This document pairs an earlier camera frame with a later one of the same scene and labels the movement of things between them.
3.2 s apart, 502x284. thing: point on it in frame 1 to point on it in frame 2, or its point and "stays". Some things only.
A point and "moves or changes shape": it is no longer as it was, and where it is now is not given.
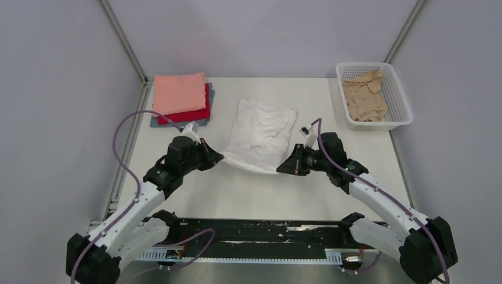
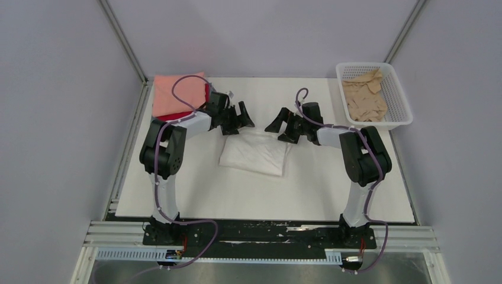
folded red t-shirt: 200,114 stays
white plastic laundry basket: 371,96 stays
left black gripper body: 187,167 to 228,115
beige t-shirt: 364,103 stays
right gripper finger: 293,164 to 276,125
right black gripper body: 312,161 to 296,126
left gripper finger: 208,157 to 244,120
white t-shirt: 260,136 moves or changes shape
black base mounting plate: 216,238 stays
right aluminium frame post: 404,31 stays
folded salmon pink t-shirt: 179,93 stays
